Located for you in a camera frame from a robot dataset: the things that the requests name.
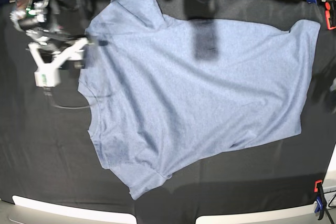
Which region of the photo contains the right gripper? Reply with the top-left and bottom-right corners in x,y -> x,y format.
25,26 -> 108,64

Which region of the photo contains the light blue t-shirt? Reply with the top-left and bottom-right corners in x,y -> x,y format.
78,0 -> 320,199

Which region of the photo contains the orange blue clamp bottom right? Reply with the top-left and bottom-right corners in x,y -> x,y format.
314,180 -> 326,221

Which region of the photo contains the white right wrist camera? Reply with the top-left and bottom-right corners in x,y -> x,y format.
34,63 -> 60,88

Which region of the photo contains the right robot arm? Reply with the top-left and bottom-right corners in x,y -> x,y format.
10,0 -> 97,67

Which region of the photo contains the orange clamp top right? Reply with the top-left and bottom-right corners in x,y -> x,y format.
325,0 -> 335,30

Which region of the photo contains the black table cloth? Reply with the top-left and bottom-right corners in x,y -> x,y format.
1,0 -> 335,223

